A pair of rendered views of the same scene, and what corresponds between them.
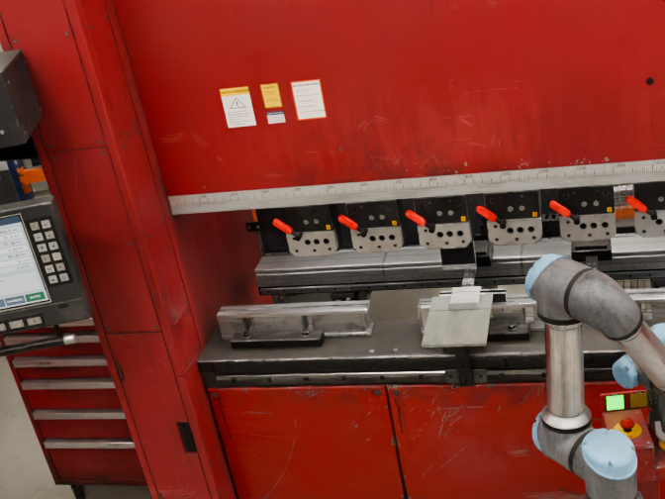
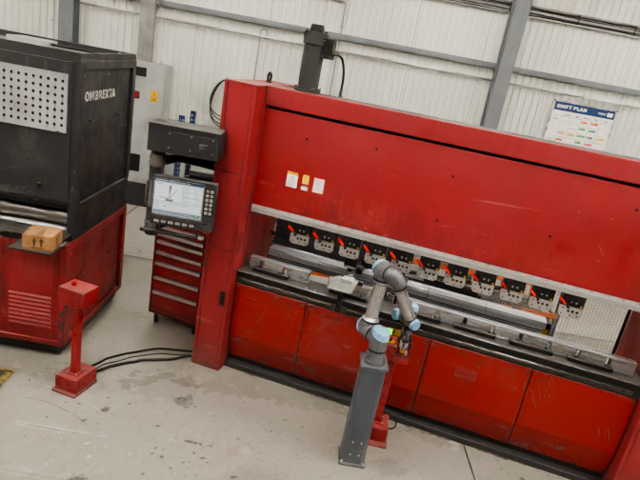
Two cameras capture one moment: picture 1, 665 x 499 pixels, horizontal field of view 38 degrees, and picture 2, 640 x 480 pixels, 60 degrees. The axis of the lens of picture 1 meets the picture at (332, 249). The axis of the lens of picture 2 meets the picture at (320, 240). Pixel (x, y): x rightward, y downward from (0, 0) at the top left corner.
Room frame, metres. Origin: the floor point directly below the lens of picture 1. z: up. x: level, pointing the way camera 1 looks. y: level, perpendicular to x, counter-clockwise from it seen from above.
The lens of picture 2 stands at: (-1.46, 0.21, 2.58)
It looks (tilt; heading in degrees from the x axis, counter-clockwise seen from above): 18 degrees down; 356
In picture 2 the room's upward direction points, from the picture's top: 11 degrees clockwise
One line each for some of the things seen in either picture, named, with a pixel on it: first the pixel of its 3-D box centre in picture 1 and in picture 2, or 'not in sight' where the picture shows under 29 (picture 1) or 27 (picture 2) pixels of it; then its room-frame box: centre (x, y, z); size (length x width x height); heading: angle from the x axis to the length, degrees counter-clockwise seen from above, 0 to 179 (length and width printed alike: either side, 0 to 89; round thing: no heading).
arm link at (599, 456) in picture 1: (608, 464); (378, 337); (1.72, -0.52, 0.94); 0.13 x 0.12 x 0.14; 27
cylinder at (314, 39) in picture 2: not in sight; (322, 60); (2.79, 0.11, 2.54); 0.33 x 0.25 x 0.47; 72
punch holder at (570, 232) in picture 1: (586, 207); (402, 259); (2.40, -0.72, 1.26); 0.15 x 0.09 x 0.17; 72
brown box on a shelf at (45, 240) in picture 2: not in sight; (38, 237); (2.24, 1.85, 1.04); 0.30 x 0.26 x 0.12; 87
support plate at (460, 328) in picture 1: (458, 320); (343, 285); (2.37, -0.32, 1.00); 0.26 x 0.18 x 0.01; 162
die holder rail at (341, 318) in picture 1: (294, 320); (280, 269); (2.68, 0.16, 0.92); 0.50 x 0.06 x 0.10; 72
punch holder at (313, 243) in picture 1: (312, 225); (301, 232); (2.64, 0.04, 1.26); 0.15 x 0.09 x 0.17; 72
